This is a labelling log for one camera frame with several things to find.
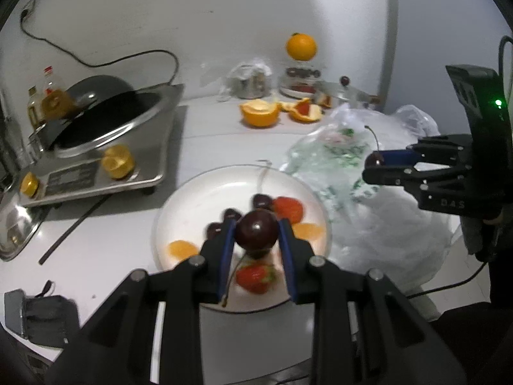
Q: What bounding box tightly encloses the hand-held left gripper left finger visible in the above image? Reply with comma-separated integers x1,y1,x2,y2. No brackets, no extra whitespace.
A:
44,218,241,385

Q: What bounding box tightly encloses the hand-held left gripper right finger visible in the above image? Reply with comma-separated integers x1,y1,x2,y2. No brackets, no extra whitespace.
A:
278,218,467,385

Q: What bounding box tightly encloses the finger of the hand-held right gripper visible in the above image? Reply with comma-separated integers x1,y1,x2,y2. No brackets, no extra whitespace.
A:
379,134,474,166
363,162,466,187

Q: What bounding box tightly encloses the dark red cherry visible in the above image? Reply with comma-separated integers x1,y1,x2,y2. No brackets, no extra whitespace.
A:
220,209,279,309
364,125,385,167

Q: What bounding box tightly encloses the red strawberry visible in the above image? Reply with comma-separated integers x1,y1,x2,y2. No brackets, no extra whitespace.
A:
236,262,278,294
272,196,304,225

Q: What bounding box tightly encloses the peeled orange segment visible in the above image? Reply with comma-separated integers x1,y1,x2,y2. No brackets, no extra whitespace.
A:
167,240,200,261
292,222,326,245

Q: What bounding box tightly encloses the clear printed plastic bag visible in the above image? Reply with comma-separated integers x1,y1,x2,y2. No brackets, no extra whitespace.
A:
281,103,455,293

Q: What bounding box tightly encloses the white plate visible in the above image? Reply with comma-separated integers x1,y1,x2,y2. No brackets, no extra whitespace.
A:
152,164,333,313

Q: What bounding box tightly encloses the cluster of cherries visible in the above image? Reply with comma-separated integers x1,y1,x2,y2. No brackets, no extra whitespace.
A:
205,193,274,245

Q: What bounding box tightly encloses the person's right hand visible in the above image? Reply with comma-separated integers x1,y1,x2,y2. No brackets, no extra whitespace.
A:
483,209,505,227

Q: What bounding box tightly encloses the steel pot with lid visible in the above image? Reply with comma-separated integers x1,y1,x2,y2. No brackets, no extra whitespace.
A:
313,75,381,110

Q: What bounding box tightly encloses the torn orange peel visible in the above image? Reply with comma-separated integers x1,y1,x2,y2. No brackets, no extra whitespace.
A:
281,97,323,123

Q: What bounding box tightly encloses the glass jar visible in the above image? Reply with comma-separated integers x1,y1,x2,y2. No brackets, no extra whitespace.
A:
279,64,323,99

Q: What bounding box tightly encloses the steel induction cooker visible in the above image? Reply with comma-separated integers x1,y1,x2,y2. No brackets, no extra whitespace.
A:
18,83,186,209

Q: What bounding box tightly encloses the half orange peel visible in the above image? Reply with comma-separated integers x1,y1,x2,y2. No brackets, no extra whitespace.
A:
240,98,282,128

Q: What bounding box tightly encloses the whole orange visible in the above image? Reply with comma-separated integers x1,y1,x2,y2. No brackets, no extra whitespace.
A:
286,33,318,63

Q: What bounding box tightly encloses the black stick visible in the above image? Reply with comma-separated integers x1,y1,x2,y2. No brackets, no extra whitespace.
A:
38,194,111,265

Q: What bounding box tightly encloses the steel cup with plastic wrap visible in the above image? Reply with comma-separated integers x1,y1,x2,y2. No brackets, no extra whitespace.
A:
218,59,273,101

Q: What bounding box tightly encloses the black pouch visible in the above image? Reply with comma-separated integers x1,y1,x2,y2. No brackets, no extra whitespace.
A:
3,281,81,349

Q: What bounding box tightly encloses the dark wok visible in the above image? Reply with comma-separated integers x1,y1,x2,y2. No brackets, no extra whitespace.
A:
42,74,137,123

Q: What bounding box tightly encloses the steel lid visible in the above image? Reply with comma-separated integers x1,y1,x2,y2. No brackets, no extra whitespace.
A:
0,184,49,261

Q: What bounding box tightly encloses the clear oil bottle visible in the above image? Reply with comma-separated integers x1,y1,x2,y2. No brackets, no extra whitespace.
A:
26,86,45,129

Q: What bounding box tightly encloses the red cap bottle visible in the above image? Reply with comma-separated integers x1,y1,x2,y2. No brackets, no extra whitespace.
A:
42,66,67,97

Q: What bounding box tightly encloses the thin gripper cable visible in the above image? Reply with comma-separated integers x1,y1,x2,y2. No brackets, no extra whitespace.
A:
407,259,492,301

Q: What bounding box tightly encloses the black cooker cable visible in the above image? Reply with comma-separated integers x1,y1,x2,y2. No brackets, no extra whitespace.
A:
20,16,180,85

